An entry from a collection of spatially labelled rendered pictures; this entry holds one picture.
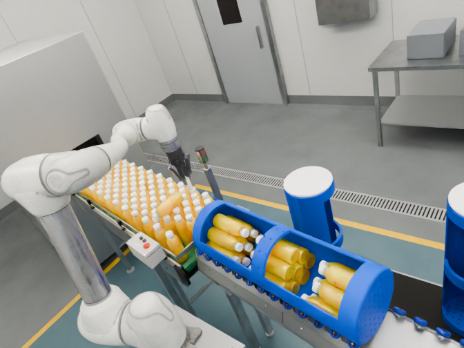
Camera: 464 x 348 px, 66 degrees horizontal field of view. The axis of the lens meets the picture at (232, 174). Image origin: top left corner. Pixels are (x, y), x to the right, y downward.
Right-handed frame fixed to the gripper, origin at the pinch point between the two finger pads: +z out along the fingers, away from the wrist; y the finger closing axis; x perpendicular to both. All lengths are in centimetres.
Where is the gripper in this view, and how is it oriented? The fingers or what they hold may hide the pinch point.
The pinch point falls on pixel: (188, 183)
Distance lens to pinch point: 174.1
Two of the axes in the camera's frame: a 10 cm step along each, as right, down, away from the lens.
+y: -6.7, 5.6, -4.8
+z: 2.8, 8.0, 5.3
